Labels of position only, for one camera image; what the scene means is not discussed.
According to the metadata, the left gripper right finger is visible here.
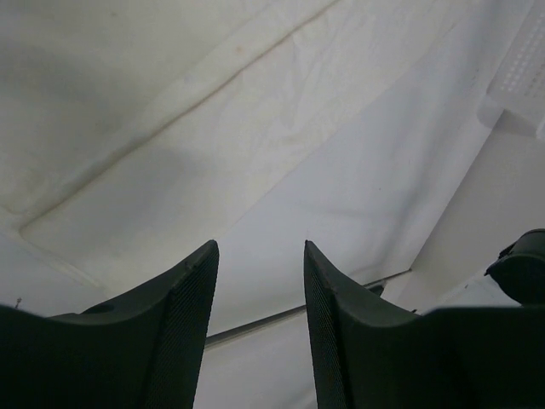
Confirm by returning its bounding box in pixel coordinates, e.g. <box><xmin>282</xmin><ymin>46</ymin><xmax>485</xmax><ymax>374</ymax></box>
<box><xmin>303</xmin><ymin>242</ymin><xmax>544</xmax><ymax>408</ymax></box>

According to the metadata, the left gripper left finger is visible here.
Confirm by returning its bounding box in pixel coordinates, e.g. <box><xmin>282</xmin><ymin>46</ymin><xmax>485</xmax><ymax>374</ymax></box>
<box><xmin>1</xmin><ymin>240</ymin><xmax>220</xmax><ymax>408</ymax></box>

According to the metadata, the white t shirt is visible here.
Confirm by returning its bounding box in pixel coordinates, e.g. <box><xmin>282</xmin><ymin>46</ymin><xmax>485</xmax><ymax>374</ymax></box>
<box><xmin>0</xmin><ymin>0</ymin><xmax>495</xmax><ymax>291</ymax></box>

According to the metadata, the white plastic basket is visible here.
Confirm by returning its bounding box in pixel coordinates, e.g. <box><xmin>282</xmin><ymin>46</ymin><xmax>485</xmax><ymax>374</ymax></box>
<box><xmin>487</xmin><ymin>1</ymin><xmax>544</xmax><ymax>141</ymax></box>

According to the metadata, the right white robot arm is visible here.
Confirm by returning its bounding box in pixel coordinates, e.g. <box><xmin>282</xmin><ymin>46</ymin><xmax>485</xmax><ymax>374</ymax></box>
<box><xmin>485</xmin><ymin>228</ymin><xmax>544</xmax><ymax>306</ymax></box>

